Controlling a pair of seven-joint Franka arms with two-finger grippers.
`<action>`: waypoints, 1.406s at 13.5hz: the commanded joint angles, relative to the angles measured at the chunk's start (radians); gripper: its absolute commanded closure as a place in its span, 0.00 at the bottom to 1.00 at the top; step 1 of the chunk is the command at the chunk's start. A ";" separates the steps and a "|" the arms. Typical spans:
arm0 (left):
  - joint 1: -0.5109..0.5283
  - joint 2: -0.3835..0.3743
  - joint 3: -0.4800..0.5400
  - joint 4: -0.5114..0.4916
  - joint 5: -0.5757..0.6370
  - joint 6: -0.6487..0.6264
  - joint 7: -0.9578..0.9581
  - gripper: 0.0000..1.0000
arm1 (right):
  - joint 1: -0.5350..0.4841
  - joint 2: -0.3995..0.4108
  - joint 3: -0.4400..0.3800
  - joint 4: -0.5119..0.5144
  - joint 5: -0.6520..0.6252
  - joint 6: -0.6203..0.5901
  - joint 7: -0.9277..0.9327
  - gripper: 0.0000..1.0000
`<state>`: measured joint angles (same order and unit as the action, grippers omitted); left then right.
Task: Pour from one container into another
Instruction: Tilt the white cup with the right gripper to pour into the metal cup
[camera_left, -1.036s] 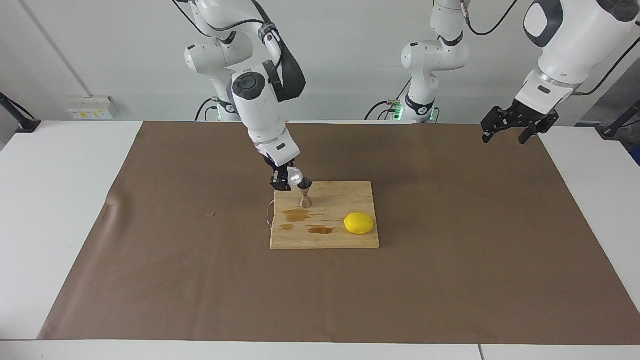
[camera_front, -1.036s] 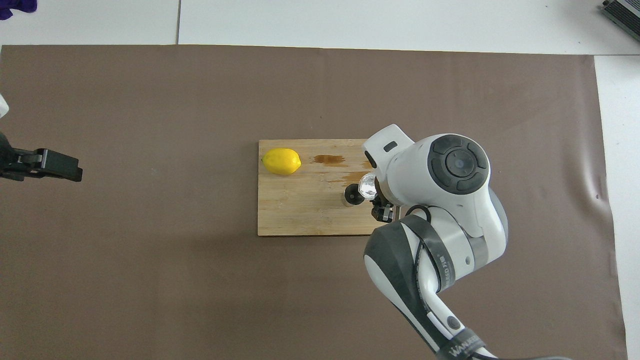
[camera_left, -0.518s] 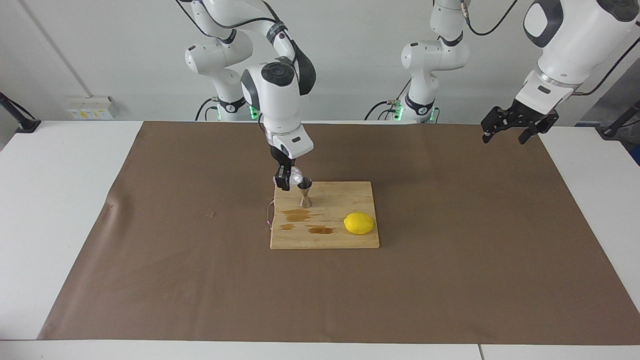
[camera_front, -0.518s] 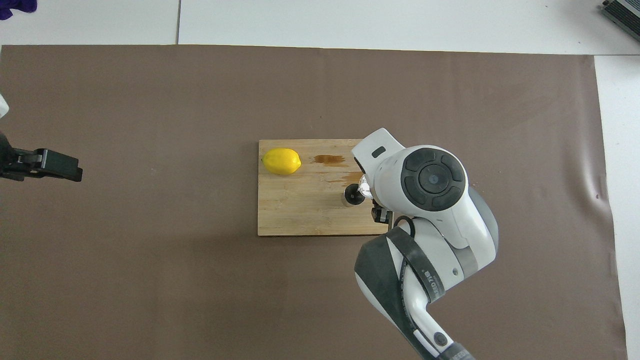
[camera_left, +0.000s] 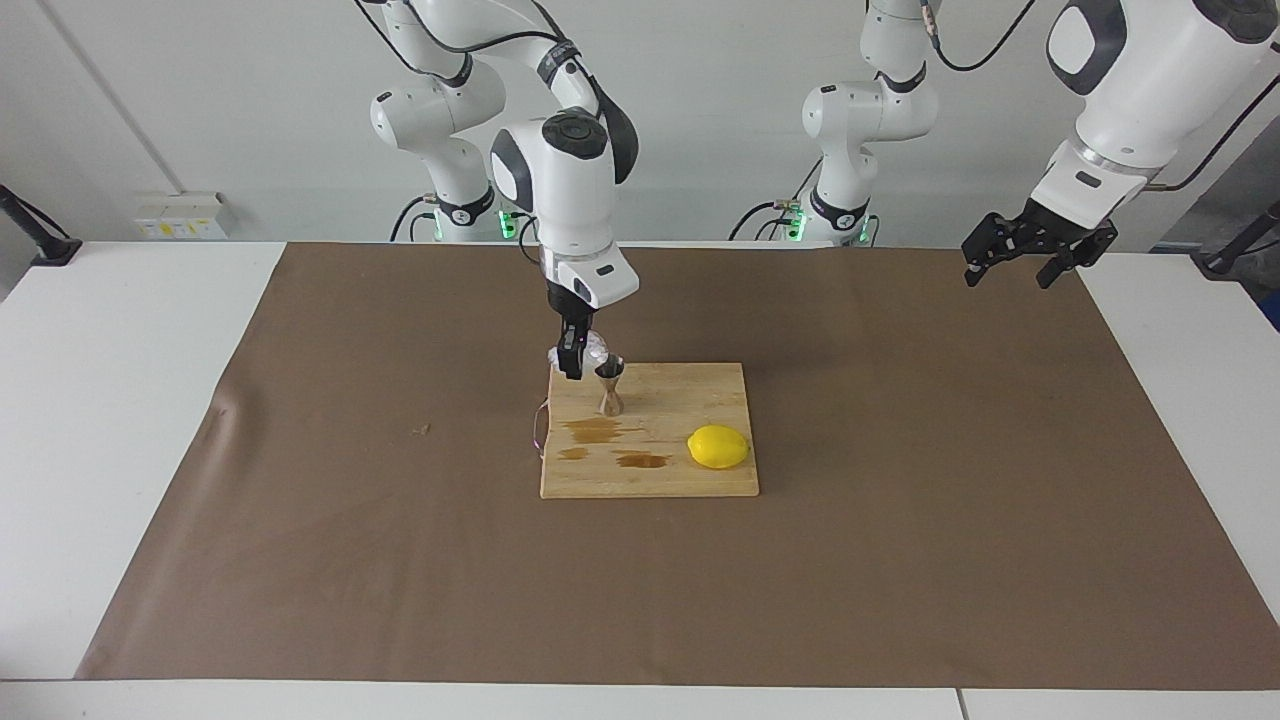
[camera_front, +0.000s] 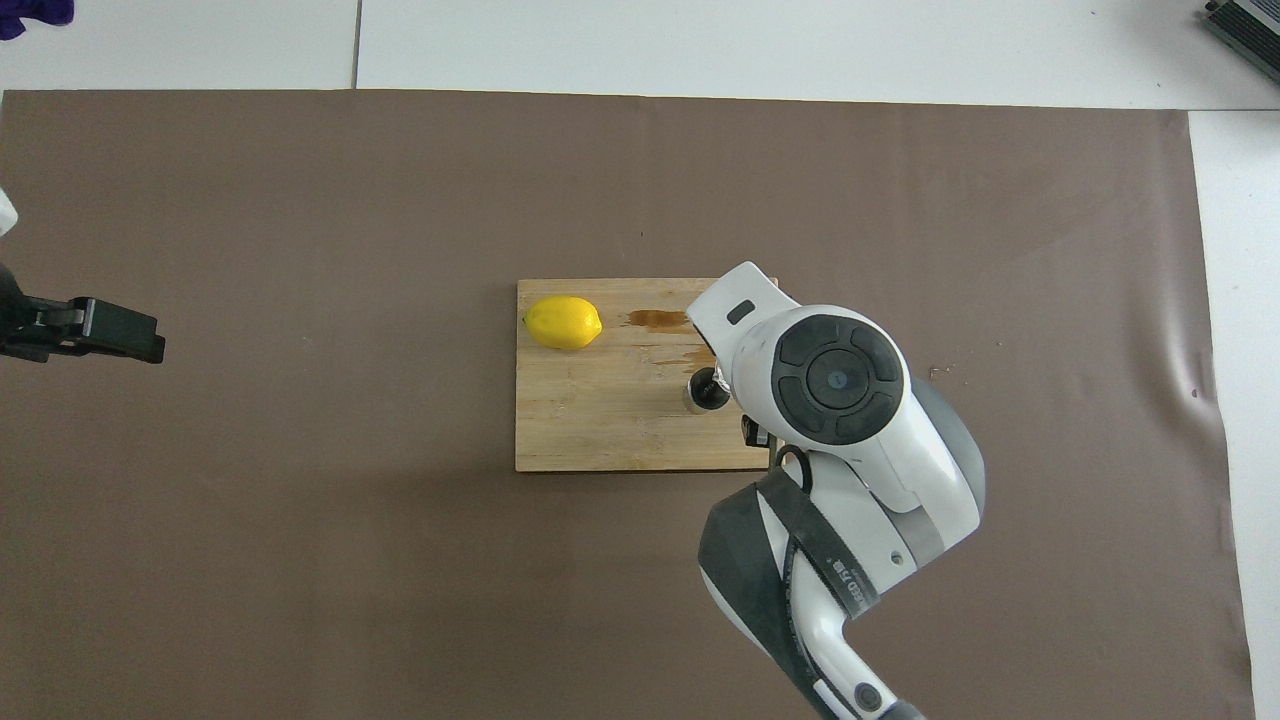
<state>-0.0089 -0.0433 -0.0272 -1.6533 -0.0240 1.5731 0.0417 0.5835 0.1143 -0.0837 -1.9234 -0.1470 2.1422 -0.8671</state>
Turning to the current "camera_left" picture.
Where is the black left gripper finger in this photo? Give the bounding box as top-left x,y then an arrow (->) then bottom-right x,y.
961,211 -> 1037,289
1036,226 -> 1120,292

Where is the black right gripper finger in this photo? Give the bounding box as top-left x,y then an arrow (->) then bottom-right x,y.
555,317 -> 594,383

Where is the clear textured glass cup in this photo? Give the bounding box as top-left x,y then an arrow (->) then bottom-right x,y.
547,335 -> 613,379

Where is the steel double jigger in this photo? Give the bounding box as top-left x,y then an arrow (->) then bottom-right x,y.
594,358 -> 627,418

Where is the wooden cutting board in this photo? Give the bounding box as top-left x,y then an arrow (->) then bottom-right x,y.
532,362 -> 761,499

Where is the grey partition panel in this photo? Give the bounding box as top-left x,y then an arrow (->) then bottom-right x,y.
1160,115 -> 1280,251

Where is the yellow lemon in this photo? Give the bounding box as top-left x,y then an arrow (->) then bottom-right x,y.
687,424 -> 751,470

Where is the brown paper table mat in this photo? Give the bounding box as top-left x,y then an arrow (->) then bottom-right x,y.
75,240 -> 1280,691

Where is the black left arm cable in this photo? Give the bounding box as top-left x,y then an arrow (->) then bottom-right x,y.
925,0 -> 1280,193

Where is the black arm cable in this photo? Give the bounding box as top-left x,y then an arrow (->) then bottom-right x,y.
925,0 -> 1280,193
355,0 -> 606,266

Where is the black camera stand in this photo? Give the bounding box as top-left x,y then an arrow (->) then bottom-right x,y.
0,185 -> 83,267
1195,200 -> 1280,281

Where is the black base power cable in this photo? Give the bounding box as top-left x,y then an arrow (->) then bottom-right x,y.
388,195 -> 441,243
728,160 -> 826,243

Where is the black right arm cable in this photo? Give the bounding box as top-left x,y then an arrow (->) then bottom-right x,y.
355,0 -> 606,266

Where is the white wall socket strip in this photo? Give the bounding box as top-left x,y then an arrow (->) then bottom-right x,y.
135,192 -> 229,241

